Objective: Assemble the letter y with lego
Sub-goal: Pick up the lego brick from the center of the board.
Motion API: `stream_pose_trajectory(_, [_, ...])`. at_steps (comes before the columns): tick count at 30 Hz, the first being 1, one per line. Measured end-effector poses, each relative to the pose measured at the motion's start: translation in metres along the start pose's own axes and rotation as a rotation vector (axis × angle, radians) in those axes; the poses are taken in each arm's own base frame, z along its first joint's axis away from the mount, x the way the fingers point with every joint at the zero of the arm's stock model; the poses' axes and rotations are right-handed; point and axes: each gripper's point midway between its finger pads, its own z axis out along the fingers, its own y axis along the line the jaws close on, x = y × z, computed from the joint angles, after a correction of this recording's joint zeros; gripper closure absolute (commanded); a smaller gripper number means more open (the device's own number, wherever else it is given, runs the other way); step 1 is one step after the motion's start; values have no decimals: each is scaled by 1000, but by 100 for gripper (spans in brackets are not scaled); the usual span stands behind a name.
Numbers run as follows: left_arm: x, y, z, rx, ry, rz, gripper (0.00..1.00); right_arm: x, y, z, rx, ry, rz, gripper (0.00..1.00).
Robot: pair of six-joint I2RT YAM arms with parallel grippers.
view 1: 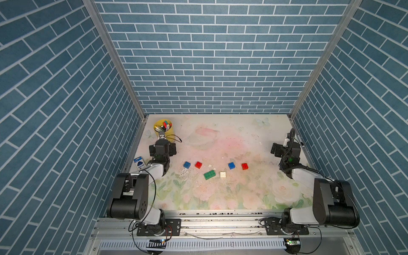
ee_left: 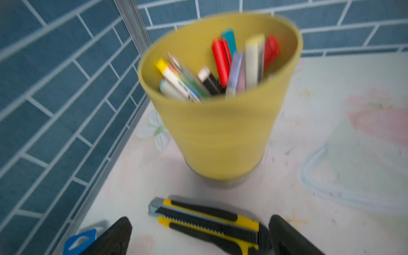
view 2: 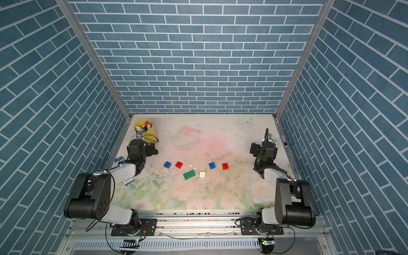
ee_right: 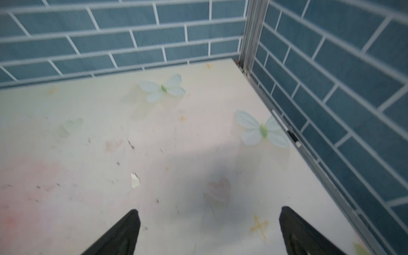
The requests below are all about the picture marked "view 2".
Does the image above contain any blue lego brick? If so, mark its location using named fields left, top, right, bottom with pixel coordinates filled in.
left=164, top=161, right=172, bottom=169
left=209, top=162, right=216, bottom=170

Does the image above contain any floral table mat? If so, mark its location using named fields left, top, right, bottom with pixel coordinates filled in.
left=113, top=114, right=293, bottom=210

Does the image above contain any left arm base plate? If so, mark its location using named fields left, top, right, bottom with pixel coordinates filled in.
left=111, top=218, right=157, bottom=238

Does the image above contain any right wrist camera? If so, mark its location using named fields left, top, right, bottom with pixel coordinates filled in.
left=250, top=143, right=262, bottom=157

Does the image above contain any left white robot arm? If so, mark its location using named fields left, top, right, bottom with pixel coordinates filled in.
left=64, top=132, right=159, bottom=236

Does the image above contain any blue white small box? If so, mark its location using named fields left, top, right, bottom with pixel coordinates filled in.
left=114, top=156, right=124, bottom=165

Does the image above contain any aluminium mounting rail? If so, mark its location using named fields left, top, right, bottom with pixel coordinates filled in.
left=63, top=208, right=332, bottom=249

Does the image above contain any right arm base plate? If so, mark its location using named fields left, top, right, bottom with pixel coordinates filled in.
left=234, top=217, right=284, bottom=235

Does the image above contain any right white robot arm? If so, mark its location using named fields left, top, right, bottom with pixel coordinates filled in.
left=250, top=129, right=317, bottom=229

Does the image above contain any green long lego brick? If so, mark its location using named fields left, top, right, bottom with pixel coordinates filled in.
left=183, top=170, right=196, bottom=180

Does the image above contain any yellow pen cup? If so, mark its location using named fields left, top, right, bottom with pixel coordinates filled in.
left=134, top=119, right=157, bottom=143

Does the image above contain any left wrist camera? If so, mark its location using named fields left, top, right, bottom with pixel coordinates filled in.
left=144, top=143, right=158, bottom=157

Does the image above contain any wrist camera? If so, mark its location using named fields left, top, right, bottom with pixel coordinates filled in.
left=144, top=143, right=158, bottom=157
left=250, top=143, right=262, bottom=157

